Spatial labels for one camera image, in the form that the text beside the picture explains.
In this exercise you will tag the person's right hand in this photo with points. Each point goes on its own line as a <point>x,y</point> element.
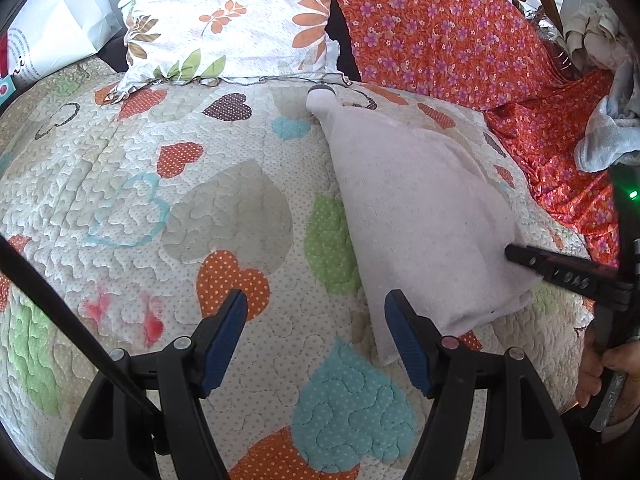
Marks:
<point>592,367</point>

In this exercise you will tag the white paper bag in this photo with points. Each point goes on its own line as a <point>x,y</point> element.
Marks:
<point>65,15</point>

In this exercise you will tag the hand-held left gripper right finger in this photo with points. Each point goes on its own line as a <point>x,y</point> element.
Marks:
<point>406,345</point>

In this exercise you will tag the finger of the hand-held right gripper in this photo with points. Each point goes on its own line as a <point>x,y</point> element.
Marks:
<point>560,270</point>

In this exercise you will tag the orange floral cloth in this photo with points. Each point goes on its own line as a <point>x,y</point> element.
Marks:
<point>440,35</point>

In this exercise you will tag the heart-patterned quilt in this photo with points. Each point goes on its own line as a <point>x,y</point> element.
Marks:
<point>210,220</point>

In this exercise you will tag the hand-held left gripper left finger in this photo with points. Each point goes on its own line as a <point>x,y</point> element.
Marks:
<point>226,345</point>

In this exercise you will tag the crumpled silver foil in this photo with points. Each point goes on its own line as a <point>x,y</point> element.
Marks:
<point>547,30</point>

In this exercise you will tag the floral white pillow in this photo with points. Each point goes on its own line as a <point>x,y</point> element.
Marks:
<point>225,15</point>

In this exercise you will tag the white small printed shirt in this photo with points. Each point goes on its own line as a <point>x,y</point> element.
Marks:
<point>425,210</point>

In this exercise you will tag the grey cloth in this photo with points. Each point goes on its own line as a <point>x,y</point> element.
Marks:
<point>612,125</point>

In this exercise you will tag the beige crumpled cloth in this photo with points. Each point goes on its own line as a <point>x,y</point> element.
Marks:
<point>592,35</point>

